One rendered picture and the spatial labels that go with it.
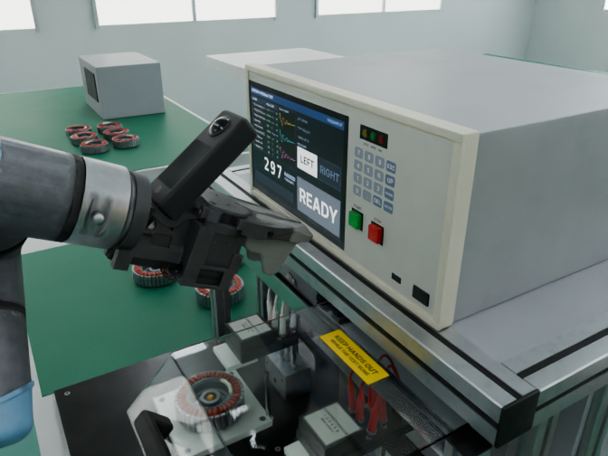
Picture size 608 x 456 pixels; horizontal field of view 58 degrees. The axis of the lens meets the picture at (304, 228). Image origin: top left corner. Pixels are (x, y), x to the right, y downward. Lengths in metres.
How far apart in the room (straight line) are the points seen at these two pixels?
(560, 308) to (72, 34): 4.88
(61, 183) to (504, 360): 0.42
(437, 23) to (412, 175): 6.62
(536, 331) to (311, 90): 0.37
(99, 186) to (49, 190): 0.04
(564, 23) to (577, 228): 7.46
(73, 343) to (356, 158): 0.80
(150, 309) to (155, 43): 4.28
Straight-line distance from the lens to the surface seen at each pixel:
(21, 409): 0.50
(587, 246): 0.73
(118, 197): 0.47
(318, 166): 0.69
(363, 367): 0.60
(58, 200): 0.46
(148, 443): 0.55
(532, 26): 8.40
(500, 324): 0.61
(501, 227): 0.58
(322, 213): 0.70
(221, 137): 0.51
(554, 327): 0.62
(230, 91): 5.71
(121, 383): 1.08
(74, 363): 1.18
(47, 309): 1.37
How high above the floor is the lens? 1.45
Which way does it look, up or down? 26 degrees down
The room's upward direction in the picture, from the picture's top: straight up
